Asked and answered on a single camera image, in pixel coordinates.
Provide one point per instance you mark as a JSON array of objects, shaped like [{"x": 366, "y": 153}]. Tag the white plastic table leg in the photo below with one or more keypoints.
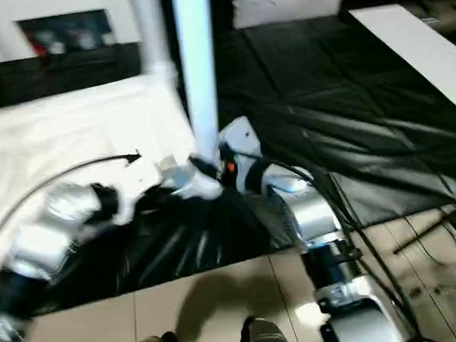
[
  {"x": 197, "y": 66},
  {"x": 154, "y": 41}
]

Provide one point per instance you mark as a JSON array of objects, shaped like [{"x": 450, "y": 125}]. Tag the white plastic table top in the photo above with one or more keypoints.
[{"x": 59, "y": 129}]

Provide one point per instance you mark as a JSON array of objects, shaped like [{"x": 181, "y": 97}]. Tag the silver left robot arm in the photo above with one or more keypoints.
[{"x": 45, "y": 232}]

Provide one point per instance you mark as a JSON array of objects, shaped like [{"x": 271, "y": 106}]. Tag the black work mat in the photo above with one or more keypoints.
[{"x": 323, "y": 98}]

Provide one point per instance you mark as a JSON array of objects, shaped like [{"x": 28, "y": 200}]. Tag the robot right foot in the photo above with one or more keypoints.
[{"x": 265, "y": 336}]

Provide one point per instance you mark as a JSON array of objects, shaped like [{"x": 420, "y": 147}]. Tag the black stand leg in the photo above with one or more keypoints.
[{"x": 424, "y": 235}]

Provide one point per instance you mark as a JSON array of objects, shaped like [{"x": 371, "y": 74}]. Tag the white sideboard with glass doors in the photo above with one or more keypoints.
[{"x": 54, "y": 12}]

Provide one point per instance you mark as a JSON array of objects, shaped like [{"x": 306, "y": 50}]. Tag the white flat board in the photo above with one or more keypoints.
[{"x": 415, "y": 49}]

